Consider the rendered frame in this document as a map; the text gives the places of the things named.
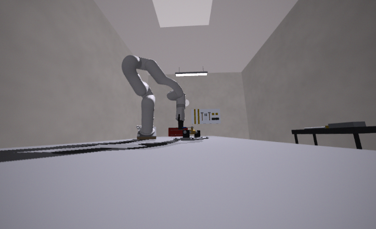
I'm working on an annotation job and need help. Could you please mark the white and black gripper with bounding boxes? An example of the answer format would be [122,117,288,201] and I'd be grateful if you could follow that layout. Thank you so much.
[176,107,185,130]

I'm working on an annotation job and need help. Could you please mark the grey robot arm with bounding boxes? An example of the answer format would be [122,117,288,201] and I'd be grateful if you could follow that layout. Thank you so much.
[122,55,185,135]

